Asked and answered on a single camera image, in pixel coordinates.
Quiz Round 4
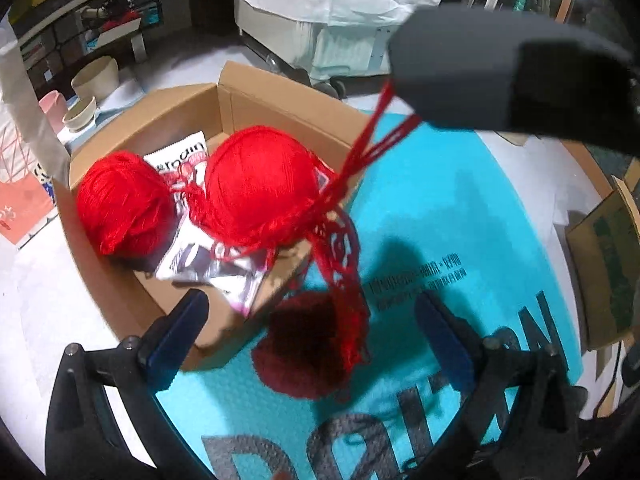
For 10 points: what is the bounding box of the brown cardboard box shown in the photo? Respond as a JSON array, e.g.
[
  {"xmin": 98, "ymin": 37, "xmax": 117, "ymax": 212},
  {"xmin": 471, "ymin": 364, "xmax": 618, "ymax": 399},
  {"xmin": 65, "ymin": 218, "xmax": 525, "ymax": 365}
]
[{"xmin": 55, "ymin": 62, "xmax": 367, "ymax": 370}]

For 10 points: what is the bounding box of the white covered cart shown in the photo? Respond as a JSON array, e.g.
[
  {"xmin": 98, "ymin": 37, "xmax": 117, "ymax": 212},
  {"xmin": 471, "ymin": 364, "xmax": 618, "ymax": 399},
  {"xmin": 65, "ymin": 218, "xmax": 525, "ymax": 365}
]
[{"xmin": 235, "ymin": 0, "xmax": 442, "ymax": 99}]

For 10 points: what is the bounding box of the red yarn ball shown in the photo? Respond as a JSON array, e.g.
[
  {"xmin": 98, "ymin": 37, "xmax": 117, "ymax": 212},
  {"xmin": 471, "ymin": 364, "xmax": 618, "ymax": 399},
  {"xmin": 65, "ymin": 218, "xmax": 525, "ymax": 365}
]
[
  {"xmin": 184, "ymin": 79, "xmax": 421, "ymax": 371},
  {"xmin": 76, "ymin": 151, "xmax": 177, "ymax": 260}
]

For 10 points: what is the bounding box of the white foil sachet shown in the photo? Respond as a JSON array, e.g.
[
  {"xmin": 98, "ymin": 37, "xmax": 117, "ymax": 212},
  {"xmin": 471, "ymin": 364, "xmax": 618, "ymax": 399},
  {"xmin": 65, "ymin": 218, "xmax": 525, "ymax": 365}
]
[{"xmin": 143, "ymin": 131, "xmax": 267, "ymax": 316}]

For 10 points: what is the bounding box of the teal bubble mailer bag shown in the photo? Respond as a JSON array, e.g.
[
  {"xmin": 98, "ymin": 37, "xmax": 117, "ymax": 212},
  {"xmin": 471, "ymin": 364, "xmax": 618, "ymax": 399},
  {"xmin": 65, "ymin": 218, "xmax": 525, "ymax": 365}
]
[{"xmin": 158, "ymin": 126, "xmax": 582, "ymax": 479}]

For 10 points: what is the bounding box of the dark red knitted piece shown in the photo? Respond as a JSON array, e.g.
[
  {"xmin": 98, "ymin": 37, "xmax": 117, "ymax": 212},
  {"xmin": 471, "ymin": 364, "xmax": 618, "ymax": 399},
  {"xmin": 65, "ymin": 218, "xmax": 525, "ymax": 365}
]
[{"xmin": 250, "ymin": 287, "xmax": 370, "ymax": 400}]

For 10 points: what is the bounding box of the white tissue paper pack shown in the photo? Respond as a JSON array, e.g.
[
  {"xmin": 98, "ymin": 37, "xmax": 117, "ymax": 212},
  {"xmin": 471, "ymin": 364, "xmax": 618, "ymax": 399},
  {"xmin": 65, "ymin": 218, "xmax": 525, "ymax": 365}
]
[{"xmin": 0, "ymin": 19, "xmax": 72, "ymax": 246}]

